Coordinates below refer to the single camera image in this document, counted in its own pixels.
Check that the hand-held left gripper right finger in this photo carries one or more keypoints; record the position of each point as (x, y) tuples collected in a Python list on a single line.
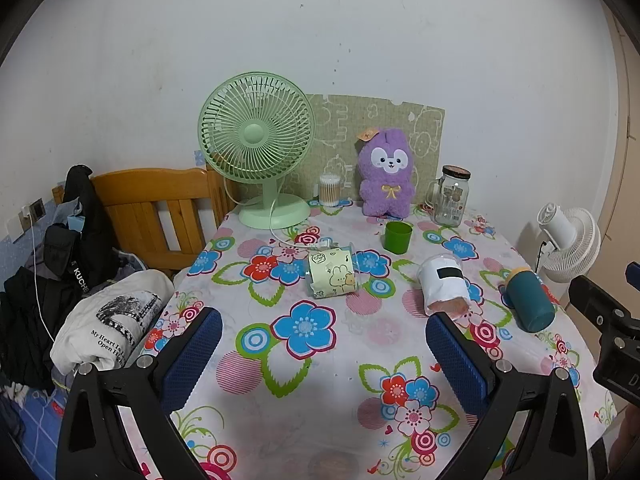
[(457, 360)]

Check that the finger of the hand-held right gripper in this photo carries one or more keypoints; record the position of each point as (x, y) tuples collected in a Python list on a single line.
[(592, 300)]

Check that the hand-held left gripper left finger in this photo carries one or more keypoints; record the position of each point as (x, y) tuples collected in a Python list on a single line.
[(192, 355)]

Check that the clear cup with cartoon print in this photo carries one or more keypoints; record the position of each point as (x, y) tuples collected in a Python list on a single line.
[(332, 275)]

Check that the person's right forearm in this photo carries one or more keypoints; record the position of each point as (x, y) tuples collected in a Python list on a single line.
[(625, 440)]

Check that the teal cup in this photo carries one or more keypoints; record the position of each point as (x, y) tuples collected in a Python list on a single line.
[(530, 300)]

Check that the white cup with black label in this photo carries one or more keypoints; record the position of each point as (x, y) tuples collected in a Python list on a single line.
[(445, 287)]

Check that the small green cup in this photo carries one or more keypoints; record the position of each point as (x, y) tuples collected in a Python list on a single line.
[(398, 237)]

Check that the white fan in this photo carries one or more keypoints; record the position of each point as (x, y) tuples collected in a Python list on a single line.
[(570, 242)]

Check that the white printed t-shirt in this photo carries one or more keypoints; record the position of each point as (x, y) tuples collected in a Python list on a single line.
[(115, 310)]

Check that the floral tablecloth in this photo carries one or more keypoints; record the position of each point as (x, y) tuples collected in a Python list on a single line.
[(350, 360)]

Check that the beige door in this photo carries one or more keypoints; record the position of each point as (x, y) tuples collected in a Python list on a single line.
[(622, 160)]

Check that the glass jar mug with lid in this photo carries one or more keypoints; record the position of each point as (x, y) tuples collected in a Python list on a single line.
[(451, 200)]

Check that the wooden chair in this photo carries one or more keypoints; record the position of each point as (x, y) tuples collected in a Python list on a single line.
[(135, 200)]

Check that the black jacket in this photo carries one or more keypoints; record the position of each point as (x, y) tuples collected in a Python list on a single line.
[(30, 310)]

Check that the blue checked bedsheet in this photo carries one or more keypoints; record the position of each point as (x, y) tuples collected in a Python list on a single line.
[(35, 435)]

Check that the purple plush toy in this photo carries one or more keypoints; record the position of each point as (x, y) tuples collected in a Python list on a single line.
[(387, 185)]

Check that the cotton swab container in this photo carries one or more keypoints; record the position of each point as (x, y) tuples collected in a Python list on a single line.
[(329, 191)]

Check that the green desk fan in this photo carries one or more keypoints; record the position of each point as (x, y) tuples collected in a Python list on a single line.
[(255, 132)]

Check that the green patterned board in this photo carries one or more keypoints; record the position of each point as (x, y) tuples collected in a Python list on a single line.
[(340, 130)]

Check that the wall socket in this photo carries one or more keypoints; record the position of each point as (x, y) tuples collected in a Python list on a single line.
[(36, 207)]

